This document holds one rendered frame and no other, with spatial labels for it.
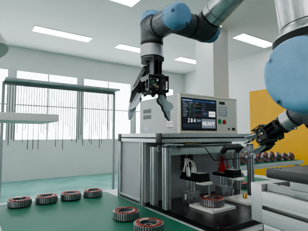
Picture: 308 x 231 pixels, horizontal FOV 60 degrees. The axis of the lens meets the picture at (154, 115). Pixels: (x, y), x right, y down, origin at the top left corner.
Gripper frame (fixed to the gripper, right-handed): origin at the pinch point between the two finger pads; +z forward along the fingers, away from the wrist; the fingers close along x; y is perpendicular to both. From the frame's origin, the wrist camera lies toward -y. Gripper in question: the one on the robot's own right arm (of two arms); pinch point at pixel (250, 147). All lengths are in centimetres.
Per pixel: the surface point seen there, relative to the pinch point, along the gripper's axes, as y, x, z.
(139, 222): 50, 17, 24
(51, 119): 72, -39, 41
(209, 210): 16.7, 18.8, 21.5
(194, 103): 7.5, -32.9, 12.8
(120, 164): 31, -23, 63
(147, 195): 29, 1, 47
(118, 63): -260, -522, 454
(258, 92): -338, -186, 151
